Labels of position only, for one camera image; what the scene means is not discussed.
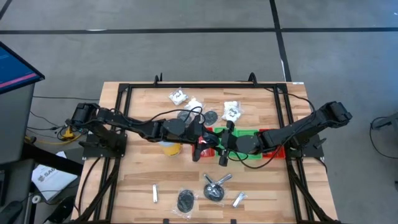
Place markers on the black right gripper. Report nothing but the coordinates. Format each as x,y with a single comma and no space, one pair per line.
229,143

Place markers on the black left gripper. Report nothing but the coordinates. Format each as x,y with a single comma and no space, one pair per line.
196,130

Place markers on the clear bag of cotton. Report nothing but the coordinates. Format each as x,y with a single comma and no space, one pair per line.
178,97
194,104
231,111

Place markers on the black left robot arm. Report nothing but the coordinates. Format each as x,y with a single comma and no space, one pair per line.
136,126

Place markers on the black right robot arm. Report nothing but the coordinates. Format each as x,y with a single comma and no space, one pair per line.
292,127

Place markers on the red plastic basket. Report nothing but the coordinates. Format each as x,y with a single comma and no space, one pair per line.
276,154
207,152

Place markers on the green plastic basket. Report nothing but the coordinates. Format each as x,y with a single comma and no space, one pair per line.
245,132
217,129

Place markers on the yellow disinfecting wipes canister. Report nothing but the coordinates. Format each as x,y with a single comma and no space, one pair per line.
171,150

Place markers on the white printed paper sheet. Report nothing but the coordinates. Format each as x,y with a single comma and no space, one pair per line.
53,182

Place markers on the white tape roll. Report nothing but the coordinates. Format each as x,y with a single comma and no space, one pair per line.
36,199

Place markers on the monitor with blue screen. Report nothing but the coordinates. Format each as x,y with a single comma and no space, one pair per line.
15,70

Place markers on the black frame hook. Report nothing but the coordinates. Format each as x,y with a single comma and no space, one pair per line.
158,80
252,78

